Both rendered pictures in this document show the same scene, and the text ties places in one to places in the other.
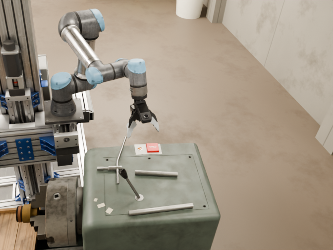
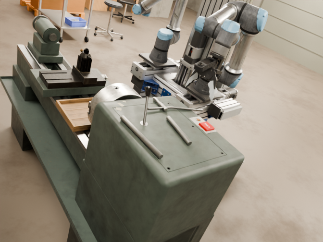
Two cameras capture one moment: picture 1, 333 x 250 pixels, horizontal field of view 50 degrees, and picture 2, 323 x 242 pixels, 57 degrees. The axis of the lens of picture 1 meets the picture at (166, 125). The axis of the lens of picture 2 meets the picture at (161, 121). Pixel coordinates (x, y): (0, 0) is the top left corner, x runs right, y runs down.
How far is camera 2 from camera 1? 1.16 m
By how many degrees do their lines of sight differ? 48
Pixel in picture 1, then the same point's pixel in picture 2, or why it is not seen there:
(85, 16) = (250, 7)
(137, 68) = (226, 24)
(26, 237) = not seen: hidden behind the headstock
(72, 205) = (115, 97)
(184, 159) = (214, 149)
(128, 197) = (140, 117)
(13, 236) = not seen: hidden behind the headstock
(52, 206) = (107, 89)
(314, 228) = not seen: outside the picture
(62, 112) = (197, 86)
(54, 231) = (93, 103)
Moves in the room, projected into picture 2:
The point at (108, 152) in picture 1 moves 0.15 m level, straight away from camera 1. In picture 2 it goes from (177, 103) to (197, 101)
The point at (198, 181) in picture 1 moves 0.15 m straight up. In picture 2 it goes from (196, 161) to (209, 132)
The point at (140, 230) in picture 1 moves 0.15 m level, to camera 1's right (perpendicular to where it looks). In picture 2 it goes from (116, 136) to (125, 160)
